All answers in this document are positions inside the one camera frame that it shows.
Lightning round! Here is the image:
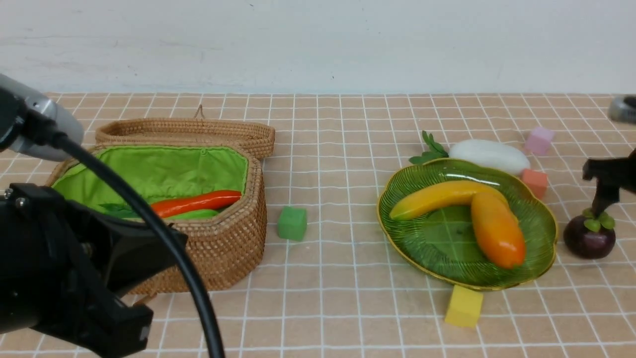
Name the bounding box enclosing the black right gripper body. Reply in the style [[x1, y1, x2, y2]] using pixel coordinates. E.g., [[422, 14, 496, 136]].
[[582, 150, 636, 193]]

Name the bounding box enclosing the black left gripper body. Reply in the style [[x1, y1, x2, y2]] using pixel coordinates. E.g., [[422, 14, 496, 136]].
[[0, 183, 175, 358]]

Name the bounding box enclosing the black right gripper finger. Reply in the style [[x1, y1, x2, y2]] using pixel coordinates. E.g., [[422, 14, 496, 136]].
[[591, 180, 621, 217]]

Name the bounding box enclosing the purple toy mangosteen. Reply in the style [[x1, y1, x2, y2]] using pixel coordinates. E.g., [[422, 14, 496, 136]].
[[563, 208, 616, 259]]

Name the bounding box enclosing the orange toy mango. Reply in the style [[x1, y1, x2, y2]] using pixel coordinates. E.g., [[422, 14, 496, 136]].
[[471, 193, 526, 269]]

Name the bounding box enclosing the orange toy carrot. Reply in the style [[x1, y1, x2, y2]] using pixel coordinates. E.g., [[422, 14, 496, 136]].
[[150, 190, 242, 218]]

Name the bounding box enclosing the white toy radish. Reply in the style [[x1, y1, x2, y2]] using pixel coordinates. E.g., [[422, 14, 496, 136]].
[[408, 131, 531, 177]]

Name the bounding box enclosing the yellow toy banana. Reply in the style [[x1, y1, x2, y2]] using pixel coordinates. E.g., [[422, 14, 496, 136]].
[[389, 180, 509, 221]]

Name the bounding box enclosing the green toy bitter gourd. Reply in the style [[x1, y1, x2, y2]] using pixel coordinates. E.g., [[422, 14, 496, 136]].
[[165, 209, 219, 221]]

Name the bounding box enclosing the orange foam cube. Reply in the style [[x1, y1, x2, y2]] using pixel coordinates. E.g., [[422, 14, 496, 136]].
[[521, 168, 549, 199]]

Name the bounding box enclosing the pink foam cube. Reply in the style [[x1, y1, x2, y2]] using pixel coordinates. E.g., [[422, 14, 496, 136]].
[[523, 126, 555, 156]]

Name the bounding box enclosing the woven wicker basket green lining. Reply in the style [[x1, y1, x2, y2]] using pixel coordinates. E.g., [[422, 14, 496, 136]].
[[46, 143, 268, 295]]

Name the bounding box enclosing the green glass leaf plate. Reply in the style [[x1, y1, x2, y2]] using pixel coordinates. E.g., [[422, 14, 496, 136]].
[[377, 158, 559, 291]]

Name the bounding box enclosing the yellow foam cube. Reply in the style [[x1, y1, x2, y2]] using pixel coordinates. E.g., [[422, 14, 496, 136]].
[[445, 285, 484, 328]]

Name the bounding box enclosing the green foam cube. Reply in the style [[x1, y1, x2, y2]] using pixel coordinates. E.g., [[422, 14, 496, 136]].
[[277, 206, 308, 242]]

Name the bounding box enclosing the woven wicker basket lid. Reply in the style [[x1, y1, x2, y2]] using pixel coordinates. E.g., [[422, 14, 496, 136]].
[[95, 105, 276, 159]]

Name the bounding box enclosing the black cable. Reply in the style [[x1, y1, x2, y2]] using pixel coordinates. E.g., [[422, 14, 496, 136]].
[[20, 107, 227, 358]]

